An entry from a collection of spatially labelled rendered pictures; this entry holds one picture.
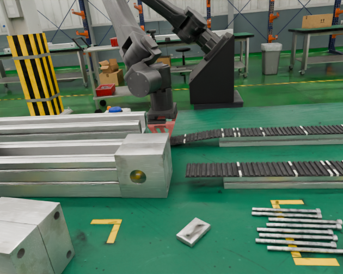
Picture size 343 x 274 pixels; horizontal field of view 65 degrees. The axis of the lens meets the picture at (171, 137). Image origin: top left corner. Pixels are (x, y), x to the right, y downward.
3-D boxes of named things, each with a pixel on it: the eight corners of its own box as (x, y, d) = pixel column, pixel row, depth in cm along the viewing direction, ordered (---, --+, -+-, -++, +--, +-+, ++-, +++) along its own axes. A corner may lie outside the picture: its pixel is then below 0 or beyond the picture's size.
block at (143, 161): (173, 166, 62) (170, 128, 59) (166, 198, 51) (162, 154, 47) (136, 166, 64) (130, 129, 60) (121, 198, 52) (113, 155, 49)
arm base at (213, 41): (225, 36, 110) (205, 58, 114) (210, 22, 109) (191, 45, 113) (227, 37, 102) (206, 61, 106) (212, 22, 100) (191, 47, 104)
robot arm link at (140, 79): (148, 33, 65) (130, 60, 70) (120, 37, 55) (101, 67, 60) (181, 70, 65) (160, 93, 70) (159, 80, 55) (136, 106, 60)
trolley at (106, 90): (160, 99, 418) (154, 30, 379) (164, 109, 368) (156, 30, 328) (94, 106, 411) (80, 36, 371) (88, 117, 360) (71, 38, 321)
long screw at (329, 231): (330, 232, 40) (331, 227, 40) (333, 237, 39) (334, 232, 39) (256, 229, 42) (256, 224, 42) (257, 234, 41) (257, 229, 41)
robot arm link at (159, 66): (173, 60, 66) (153, 61, 68) (160, 64, 60) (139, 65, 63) (175, 88, 68) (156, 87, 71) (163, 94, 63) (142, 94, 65)
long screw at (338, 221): (340, 223, 42) (341, 217, 41) (342, 227, 41) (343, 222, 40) (268, 219, 44) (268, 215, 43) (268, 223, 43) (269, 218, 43)
